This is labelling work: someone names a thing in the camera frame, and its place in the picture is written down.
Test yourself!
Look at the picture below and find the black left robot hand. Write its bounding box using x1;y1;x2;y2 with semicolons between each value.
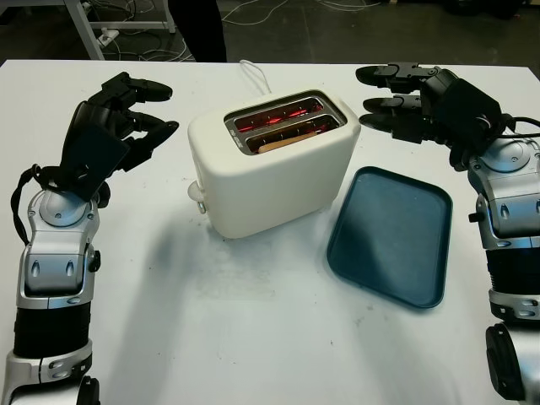
62;71;181;172

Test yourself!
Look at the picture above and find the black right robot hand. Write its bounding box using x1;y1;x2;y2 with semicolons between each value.
355;62;461;147

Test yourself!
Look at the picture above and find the white toaster lever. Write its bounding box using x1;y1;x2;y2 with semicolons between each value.
186;180;207;203

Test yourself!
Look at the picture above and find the toast slice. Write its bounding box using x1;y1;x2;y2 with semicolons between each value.
256;132;316;154

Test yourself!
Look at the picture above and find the person in beige jacket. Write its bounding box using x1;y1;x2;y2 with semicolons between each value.
174;0;228;65

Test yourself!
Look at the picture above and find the cream white toaster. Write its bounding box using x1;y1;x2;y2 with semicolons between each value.
186;89;362;240

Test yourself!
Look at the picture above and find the dark teal plastic tray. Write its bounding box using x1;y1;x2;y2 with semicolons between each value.
325;165;454;311

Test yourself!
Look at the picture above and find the white metal table frame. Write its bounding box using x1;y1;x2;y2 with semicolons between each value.
62;0;177;60

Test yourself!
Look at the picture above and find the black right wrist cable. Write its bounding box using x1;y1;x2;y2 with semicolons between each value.
500;114;540;138

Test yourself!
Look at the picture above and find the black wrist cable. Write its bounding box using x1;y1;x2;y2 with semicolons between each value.
500;114;540;138
8;166;64;244

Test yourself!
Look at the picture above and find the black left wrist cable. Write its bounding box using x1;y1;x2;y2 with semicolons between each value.
8;166;64;244

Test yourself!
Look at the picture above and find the white toaster power cord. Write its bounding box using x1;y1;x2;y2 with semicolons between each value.
238;58;273;97

